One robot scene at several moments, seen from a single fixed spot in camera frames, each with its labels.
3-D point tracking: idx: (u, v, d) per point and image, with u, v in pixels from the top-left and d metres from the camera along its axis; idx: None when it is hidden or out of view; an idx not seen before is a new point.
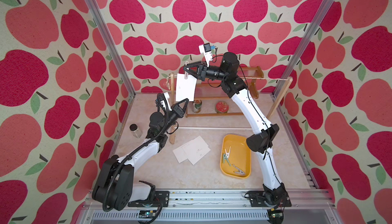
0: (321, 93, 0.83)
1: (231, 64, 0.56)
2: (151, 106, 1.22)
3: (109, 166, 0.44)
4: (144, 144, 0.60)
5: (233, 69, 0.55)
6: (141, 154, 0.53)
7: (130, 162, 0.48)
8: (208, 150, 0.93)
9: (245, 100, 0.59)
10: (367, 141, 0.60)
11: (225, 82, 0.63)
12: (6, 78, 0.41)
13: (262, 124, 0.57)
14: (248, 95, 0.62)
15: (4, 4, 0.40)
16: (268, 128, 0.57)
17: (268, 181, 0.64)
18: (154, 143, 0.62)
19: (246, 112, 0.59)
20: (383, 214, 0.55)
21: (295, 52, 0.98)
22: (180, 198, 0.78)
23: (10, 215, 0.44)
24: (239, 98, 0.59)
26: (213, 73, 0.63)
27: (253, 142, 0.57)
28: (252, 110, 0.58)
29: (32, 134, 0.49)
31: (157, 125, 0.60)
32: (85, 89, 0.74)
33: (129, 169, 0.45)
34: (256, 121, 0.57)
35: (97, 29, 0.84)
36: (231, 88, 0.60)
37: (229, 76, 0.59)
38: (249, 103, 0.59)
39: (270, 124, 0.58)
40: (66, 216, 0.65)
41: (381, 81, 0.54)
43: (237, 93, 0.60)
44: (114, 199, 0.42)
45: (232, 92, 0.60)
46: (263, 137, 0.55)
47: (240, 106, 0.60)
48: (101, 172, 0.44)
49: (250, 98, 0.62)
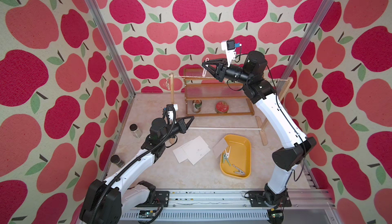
0: (321, 93, 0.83)
1: (259, 64, 0.48)
2: (151, 106, 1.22)
3: (96, 188, 0.42)
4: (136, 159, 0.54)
5: (259, 69, 0.48)
6: (131, 171, 0.49)
7: (119, 183, 0.45)
8: (209, 150, 0.93)
9: (274, 107, 0.50)
10: (367, 141, 0.60)
11: (249, 85, 0.55)
12: (6, 78, 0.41)
13: (295, 137, 0.47)
14: (276, 101, 0.51)
15: (5, 4, 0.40)
16: (303, 143, 0.47)
17: (276, 187, 0.61)
18: (150, 154, 0.57)
19: (274, 122, 0.50)
20: (383, 214, 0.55)
21: (295, 52, 0.98)
22: (180, 198, 0.78)
23: (10, 215, 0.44)
24: (266, 105, 0.50)
26: (234, 73, 0.55)
27: (282, 157, 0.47)
28: (282, 120, 0.49)
29: (32, 134, 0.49)
31: (157, 130, 0.58)
32: (86, 89, 0.75)
33: (115, 193, 0.42)
34: (287, 132, 0.47)
35: (97, 29, 0.84)
36: (256, 92, 0.51)
37: (255, 78, 0.51)
38: (279, 110, 0.50)
39: (305, 137, 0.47)
40: (66, 217, 0.65)
41: (381, 81, 0.54)
43: (263, 99, 0.51)
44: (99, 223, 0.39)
45: (256, 97, 0.51)
46: (296, 153, 0.45)
47: (265, 113, 0.51)
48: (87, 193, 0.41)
49: (279, 104, 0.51)
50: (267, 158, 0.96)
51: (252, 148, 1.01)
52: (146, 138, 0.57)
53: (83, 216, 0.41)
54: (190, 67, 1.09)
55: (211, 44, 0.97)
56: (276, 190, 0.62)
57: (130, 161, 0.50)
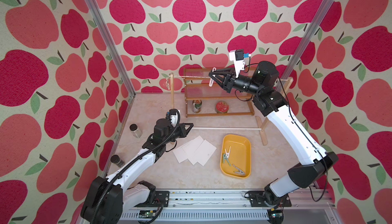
0: (321, 93, 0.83)
1: (271, 74, 0.46)
2: (150, 106, 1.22)
3: (98, 185, 0.42)
4: (138, 157, 0.55)
5: (270, 80, 0.45)
6: (133, 169, 0.50)
7: (121, 180, 0.45)
8: (209, 150, 0.93)
9: (288, 120, 0.47)
10: (367, 141, 0.60)
11: (260, 97, 0.53)
12: (6, 78, 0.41)
13: (314, 152, 0.43)
14: (290, 112, 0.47)
15: (5, 4, 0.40)
16: (323, 159, 0.42)
17: (277, 187, 0.62)
18: (151, 154, 0.58)
19: (289, 136, 0.46)
20: (383, 214, 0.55)
21: (295, 52, 0.98)
22: (180, 198, 0.78)
23: (10, 215, 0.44)
24: (279, 118, 0.47)
26: (242, 84, 0.53)
27: (302, 176, 0.44)
28: (298, 134, 0.45)
29: (32, 134, 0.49)
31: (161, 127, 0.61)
32: (86, 89, 0.75)
33: (117, 190, 0.43)
34: (304, 147, 0.44)
35: (97, 29, 0.84)
36: (267, 104, 0.49)
37: (266, 90, 0.48)
38: (293, 123, 0.47)
39: (324, 152, 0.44)
40: (66, 217, 0.65)
41: (381, 81, 0.54)
43: (276, 111, 0.48)
44: (101, 220, 0.40)
45: (268, 109, 0.48)
46: (317, 171, 0.41)
47: (278, 125, 0.48)
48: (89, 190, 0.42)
49: (293, 117, 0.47)
50: (267, 158, 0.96)
51: (252, 148, 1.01)
52: (148, 138, 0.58)
53: (83, 214, 0.41)
54: (189, 67, 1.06)
55: (211, 44, 0.97)
56: (276, 191, 0.62)
57: (132, 160, 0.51)
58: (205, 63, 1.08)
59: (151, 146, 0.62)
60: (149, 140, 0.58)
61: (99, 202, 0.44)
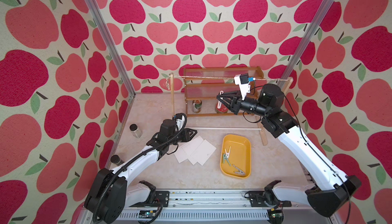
0: (321, 93, 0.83)
1: (276, 95, 0.47)
2: (150, 106, 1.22)
3: (103, 176, 0.43)
4: (142, 152, 0.57)
5: (276, 102, 0.46)
6: (137, 164, 0.51)
7: (125, 173, 0.46)
8: (208, 150, 0.93)
9: (300, 141, 0.46)
10: (367, 141, 0.60)
11: (268, 119, 0.53)
12: (6, 78, 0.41)
13: (334, 177, 0.41)
14: (301, 133, 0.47)
15: (4, 4, 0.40)
16: (345, 183, 0.40)
17: (280, 191, 0.63)
18: (154, 151, 0.59)
19: (304, 159, 0.44)
20: (382, 214, 0.55)
21: (295, 52, 0.98)
22: (180, 198, 0.78)
23: (10, 215, 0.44)
24: (291, 139, 0.46)
26: (249, 105, 0.55)
27: (324, 204, 0.41)
28: (313, 156, 0.44)
29: (32, 134, 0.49)
31: (166, 126, 0.64)
32: (85, 89, 0.74)
33: (122, 181, 0.44)
34: (321, 171, 0.42)
35: (97, 29, 0.84)
36: (277, 125, 0.49)
37: (274, 111, 0.49)
38: (307, 145, 0.46)
39: (345, 176, 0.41)
40: (66, 217, 0.65)
41: (381, 81, 0.54)
43: (287, 132, 0.48)
44: (104, 211, 0.40)
45: (278, 130, 0.48)
46: (339, 198, 0.38)
47: (291, 147, 0.46)
48: (94, 180, 0.43)
49: (305, 138, 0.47)
50: (268, 158, 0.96)
51: (252, 148, 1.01)
52: (152, 137, 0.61)
53: (88, 204, 0.42)
54: (189, 67, 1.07)
55: (211, 44, 0.97)
56: (278, 195, 0.62)
57: (137, 154, 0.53)
58: (205, 63, 1.08)
59: (156, 143, 0.64)
60: (153, 139, 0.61)
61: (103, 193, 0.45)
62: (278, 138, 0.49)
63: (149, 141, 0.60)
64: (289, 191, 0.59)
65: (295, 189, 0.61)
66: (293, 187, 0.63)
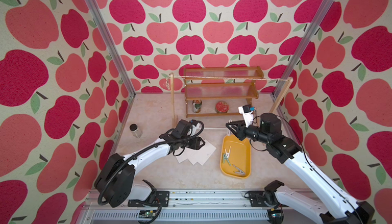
0: (321, 93, 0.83)
1: (271, 122, 0.54)
2: (150, 106, 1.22)
3: (114, 161, 0.45)
4: (154, 145, 0.58)
5: (275, 128, 0.51)
6: (148, 154, 0.52)
7: (135, 162, 0.47)
8: (208, 150, 0.93)
9: (305, 167, 0.48)
10: (367, 141, 0.60)
11: (272, 145, 0.54)
12: (6, 78, 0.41)
13: (344, 203, 0.41)
14: (306, 159, 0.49)
15: (5, 4, 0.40)
16: (356, 210, 0.40)
17: (283, 196, 0.63)
18: (166, 145, 0.60)
19: (312, 187, 0.45)
20: (382, 214, 0.55)
21: (295, 52, 0.98)
22: (180, 198, 0.78)
23: (10, 215, 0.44)
24: (297, 165, 0.48)
26: (252, 132, 0.61)
27: None
28: (320, 182, 0.45)
29: (32, 134, 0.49)
31: (183, 123, 0.67)
32: (85, 89, 0.74)
33: (130, 170, 0.44)
34: (331, 197, 0.42)
35: (97, 29, 0.84)
36: (281, 151, 0.52)
37: (274, 138, 0.53)
38: (312, 170, 0.47)
39: (356, 202, 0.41)
40: (66, 216, 0.65)
41: (381, 81, 0.54)
43: (291, 158, 0.50)
44: (111, 195, 0.42)
45: (284, 156, 0.50)
46: None
47: (298, 172, 0.48)
48: (106, 163, 0.45)
49: (310, 164, 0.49)
50: (268, 158, 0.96)
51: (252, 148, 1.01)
52: (166, 131, 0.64)
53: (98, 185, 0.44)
54: (189, 67, 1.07)
55: (211, 44, 0.97)
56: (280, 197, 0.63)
57: (149, 145, 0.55)
58: (205, 63, 1.08)
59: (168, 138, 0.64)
60: (167, 133, 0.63)
61: (111, 177, 0.47)
62: (284, 163, 0.51)
63: (162, 134, 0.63)
64: (291, 199, 0.60)
65: (304, 204, 0.55)
66: (302, 201, 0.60)
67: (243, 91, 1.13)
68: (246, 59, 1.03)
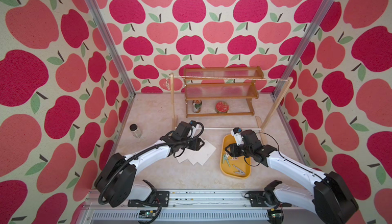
0: (321, 93, 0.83)
1: (247, 135, 0.70)
2: (151, 106, 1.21)
3: (115, 160, 0.45)
4: (154, 145, 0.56)
5: (252, 140, 0.66)
6: (148, 156, 0.52)
7: (136, 162, 0.48)
8: (209, 150, 0.93)
9: (280, 159, 0.58)
10: (367, 141, 0.60)
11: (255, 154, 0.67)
12: (6, 78, 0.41)
13: (314, 177, 0.48)
14: (280, 154, 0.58)
15: (5, 4, 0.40)
16: (324, 180, 0.46)
17: (281, 193, 0.63)
18: (167, 146, 0.60)
19: (292, 175, 0.51)
20: (382, 214, 0.55)
21: (295, 52, 0.98)
22: (180, 198, 0.78)
23: (10, 215, 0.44)
24: (273, 159, 0.59)
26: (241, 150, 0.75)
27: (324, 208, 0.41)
28: (293, 167, 0.53)
29: (32, 134, 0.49)
31: (183, 125, 0.68)
32: (85, 89, 0.74)
33: (131, 169, 0.44)
34: (302, 175, 0.49)
35: (97, 29, 0.84)
36: (262, 156, 0.63)
37: (254, 146, 0.66)
38: (285, 160, 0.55)
39: (323, 174, 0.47)
40: (66, 216, 0.65)
41: (381, 81, 0.54)
43: (269, 157, 0.61)
44: (111, 194, 0.42)
45: (265, 159, 0.60)
46: (323, 194, 0.42)
47: (277, 167, 0.56)
48: (107, 163, 0.45)
49: (283, 155, 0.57)
50: None
51: None
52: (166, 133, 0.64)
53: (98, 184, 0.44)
54: (189, 67, 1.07)
55: (211, 44, 0.97)
56: (278, 194, 0.64)
57: (149, 147, 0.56)
58: (205, 63, 1.08)
59: (169, 139, 0.65)
60: (167, 135, 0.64)
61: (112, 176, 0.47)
62: (268, 166, 0.59)
63: (163, 136, 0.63)
64: (287, 194, 0.61)
65: (298, 195, 0.57)
66: (296, 193, 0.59)
67: (243, 91, 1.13)
68: (246, 59, 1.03)
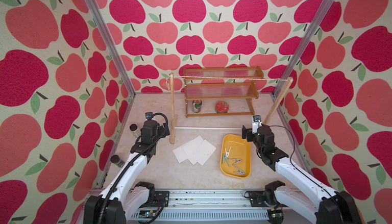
0: (321, 93, 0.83)
1: (264, 134, 0.64)
2: (150, 106, 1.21)
3: (94, 204, 0.40)
4: (129, 163, 0.53)
5: (269, 140, 0.61)
6: (127, 178, 0.48)
7: (117, 193, 0.43)
8: (209, 150, 0.93)
9: (290, 167, 0.57)
10: (367, 141, 0.60)
11: (265, 155, 0.64)
12: (6, 78, 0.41)
13: (322, 192, 0.46)
14: (292, 162, 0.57)
15: (5, 4, 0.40)
16: (333, 197, 0.44)
17: (282, 194, 0.64)
18: (142, 157, 0.56)
19: (300, 188, 0.50)
20: (382, 214, 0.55)
21: (295, 52, 0.98)
22: (180, 198, 0.78)
23: (10, 215, 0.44)
24: (283, 166, 0.58)
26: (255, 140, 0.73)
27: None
28: (301, 177, 0.52)
29: (32, 134, 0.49)
31: (149, 126, 0.62)
32: (85, 89, 0.74)
33: (116, 203, 0.41)
34: (310, 188, 0.48)
35: (97, 29, 0.84)
36: (271, 159, 0.61)
37: (267, 148, 0.63)
38: (295, 168, 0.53)
39: (333, 191, 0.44)
40: (66, 217, 0.65)
41: (381, 81, 0.54)
43: (278, 162, 0.60)
44: None
45: (273, 164, 0.59)
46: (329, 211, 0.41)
47: (287, 175, 0.54)
48: (84, 212, 0.39)
49: (294, 164, 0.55)
50: None
51: (252, 148, 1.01)
52: (136, 143, 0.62)
53: None
54: (189, 67, 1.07)
55: (211, 44, 0.97)
56: (278, 196, 0.63)
57: (124, 168, 0.52)
58: (205, 63, 1.08)
59: (140, 149, 0.60)
60: (137, 144, 0.64)
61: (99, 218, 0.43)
62: (276, 170, 0.59)
63: (133, 149, 0.59)
64: (290, 197, 0.60)
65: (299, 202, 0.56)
66: (298, 199, 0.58)
67: (243, 91, 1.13)
68: (246, 59, 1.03)
